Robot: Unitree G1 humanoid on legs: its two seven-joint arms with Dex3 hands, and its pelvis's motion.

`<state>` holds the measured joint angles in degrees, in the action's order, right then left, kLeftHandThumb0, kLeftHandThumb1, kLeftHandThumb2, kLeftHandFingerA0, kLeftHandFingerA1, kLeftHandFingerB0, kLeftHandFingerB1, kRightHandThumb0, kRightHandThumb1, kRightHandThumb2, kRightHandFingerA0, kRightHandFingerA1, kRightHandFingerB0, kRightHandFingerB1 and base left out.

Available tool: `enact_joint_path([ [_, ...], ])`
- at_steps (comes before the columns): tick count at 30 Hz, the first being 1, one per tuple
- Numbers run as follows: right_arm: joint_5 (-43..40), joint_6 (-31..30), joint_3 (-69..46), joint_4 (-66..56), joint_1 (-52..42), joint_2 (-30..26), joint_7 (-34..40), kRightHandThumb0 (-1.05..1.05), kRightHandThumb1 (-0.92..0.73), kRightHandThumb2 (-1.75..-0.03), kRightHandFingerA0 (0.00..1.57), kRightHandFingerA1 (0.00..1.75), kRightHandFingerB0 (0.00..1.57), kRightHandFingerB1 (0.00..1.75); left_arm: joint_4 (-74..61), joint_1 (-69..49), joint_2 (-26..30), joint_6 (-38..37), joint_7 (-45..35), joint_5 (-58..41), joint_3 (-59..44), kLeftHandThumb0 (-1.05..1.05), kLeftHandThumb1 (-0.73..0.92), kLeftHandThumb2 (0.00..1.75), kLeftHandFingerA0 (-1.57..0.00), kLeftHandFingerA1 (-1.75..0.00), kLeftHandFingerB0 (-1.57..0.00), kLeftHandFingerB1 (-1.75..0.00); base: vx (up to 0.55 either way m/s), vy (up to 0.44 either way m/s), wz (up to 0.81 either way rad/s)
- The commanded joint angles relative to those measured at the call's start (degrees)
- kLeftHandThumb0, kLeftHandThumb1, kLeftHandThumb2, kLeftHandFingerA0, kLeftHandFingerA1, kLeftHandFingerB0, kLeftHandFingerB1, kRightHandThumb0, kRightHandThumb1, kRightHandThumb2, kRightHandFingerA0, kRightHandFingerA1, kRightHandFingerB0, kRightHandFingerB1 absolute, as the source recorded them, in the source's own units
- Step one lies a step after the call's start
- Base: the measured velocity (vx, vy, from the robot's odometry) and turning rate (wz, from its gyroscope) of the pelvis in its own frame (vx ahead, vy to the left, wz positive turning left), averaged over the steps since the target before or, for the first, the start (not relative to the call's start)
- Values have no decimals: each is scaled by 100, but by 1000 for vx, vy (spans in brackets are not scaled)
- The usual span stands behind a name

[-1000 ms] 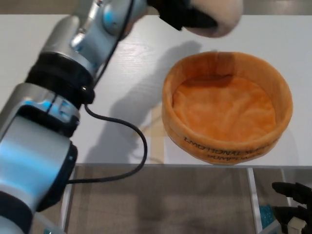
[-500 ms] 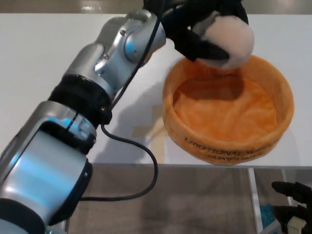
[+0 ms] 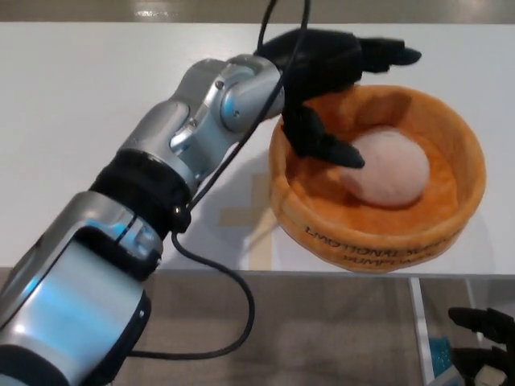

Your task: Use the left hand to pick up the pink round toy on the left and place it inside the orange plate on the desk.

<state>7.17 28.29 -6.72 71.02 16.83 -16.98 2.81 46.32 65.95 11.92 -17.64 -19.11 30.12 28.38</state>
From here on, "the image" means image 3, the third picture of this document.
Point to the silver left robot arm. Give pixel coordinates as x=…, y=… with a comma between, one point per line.
x=161, y=132

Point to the orange plush round plate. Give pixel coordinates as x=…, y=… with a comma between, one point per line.
x=450, y=189

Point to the pink round plush toy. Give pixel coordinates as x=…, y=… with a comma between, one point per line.
x=390, y=169

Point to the short beige masking tape strip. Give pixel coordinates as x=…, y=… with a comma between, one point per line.
x=237, y=216

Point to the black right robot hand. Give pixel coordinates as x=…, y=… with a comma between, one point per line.
x=499, y=333

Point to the teal speckled object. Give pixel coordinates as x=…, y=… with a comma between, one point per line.
x=440, y=351

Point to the white metal table leg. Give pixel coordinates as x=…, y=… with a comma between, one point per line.
x=475, y=293
x=420, y=321

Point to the long beige masking tape strip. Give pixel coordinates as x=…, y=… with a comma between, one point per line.
x=263, y=249

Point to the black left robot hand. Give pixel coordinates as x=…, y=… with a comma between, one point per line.
x=322, y=64

